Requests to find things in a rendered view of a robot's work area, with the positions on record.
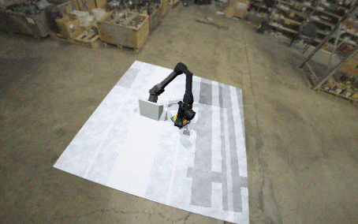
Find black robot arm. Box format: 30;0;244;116
148;62;196;121

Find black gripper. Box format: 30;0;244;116
174;111;184;128

